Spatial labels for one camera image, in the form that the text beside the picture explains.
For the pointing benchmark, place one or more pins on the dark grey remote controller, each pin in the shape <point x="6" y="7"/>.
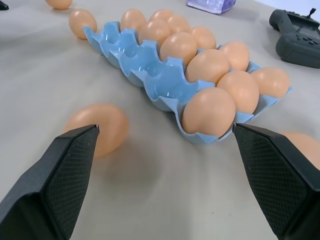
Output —
<point x="297" y="42"/>

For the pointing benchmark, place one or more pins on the black object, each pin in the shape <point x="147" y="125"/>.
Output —
<point x="3" y="5"/>

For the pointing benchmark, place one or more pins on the purple patterned box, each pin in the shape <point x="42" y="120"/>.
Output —
<point x="210" y="5"/>

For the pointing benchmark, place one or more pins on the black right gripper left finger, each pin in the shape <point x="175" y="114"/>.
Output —
<point x="47" y="190"/>

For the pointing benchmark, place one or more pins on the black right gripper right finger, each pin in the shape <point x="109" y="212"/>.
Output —
<point x="282" y="182"/>

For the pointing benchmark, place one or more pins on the blue plastic egg tray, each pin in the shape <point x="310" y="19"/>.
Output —
<point x="160" y="82"/>

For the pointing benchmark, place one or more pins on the brown egg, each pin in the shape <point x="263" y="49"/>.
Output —
<point x="207" y="66"/>
<point x="204" y="37"/>
<point x="179" y="23"/>
<point x="155" y="31"/>
<point x="238" y="90"/>
<point x="271" y="81"/>
<point x="82" y="23"/>
<point x="132" y="18"/>
<point x="302" y="143"/>
<point x="208" y="111"/>
<point x="160" y="13"/>
<point x="110" y="125"/>
<point x="237" y="55"/>
<point x="58" y="3"/>
<point x="178" y="47"/>

